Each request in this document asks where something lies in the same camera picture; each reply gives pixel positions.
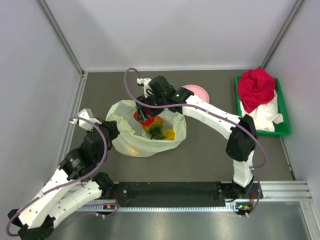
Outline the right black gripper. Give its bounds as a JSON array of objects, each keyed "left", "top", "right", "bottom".
[{"left": 135, "top": 92, "right": 167, "bottom": 123}]

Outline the red bell pepper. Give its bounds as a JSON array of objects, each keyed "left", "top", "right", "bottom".
[{"left": 133, "top": 111, "right": 155, "bottom": 127}]

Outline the toy pineapple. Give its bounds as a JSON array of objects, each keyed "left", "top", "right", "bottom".
[{"left": 142, "top": 116, "right": 165, "bottom": 140}]

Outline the pale green plastic bag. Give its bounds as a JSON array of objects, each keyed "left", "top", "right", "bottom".
[{"left": 106, "top": 100, "right": 187, "bottom": 158}]

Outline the orange green mango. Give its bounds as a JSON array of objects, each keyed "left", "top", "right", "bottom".
[{"left": 162, "top": 128, "right": 176, "bottom": 141}]

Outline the yellow orange fruit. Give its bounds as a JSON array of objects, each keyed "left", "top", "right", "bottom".
[{"left": 126, "top": 147, "right": 139, "bottom": 157}]

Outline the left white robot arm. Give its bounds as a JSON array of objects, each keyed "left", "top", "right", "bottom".
[{"left": 6, "top": 117, "right": 120, "bottom": 240}]

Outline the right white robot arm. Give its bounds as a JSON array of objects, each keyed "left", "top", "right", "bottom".
[{"left": 135, "top": 76, "right": 257, "bottom": 198}]

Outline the pink plate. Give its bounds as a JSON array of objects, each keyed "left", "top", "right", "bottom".
[{"left": 183, "top": 84, "right": 210, "bottom": 103}]

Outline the red cloth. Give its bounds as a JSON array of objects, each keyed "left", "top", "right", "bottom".
[{"left": 237, "top": 68, "right": 276, "bottom": 113}]

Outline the white cloth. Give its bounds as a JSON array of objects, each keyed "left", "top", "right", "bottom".
[{"left": 239, "top": 90, "right": 284, "bottom": 132}]

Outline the green plastic tray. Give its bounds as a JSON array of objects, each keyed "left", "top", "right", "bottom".
[{"left": 235, "top": 78, "right": 291, "bottom": 137}]

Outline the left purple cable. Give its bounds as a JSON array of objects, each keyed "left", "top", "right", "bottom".
[{"left": 5, "top": 116, "right": 108, "bottom": 236}]

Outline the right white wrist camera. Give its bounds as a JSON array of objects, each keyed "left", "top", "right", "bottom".
[{"left": 136, "top": 78, "right": 154, "bottom": 98}]

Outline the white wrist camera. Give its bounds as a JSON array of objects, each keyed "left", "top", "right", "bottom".
[
  {"left": 69, "top": 108, "right": 93, "bottom": 131},
  {"left": 136, "top": 78, "right": 154, "bottom": 98}
]

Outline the aluminium frame rail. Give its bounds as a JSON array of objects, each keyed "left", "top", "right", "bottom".
[{"left": 39, "top": 72, "right": 88, "bottom": 240}]

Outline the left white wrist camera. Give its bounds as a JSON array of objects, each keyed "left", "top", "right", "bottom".
[{"left": 69, "top": 108, "right": 93, "bottom": 131}]

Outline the grey slotted cable duct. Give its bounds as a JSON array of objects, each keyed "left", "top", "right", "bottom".
[{"left": 74, "top": 201, "right": 256, "bottom": 213}]

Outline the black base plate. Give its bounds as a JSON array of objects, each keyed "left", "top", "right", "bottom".
[{"left": 101, "top": 181, "right": 259, "bottom": 208}]

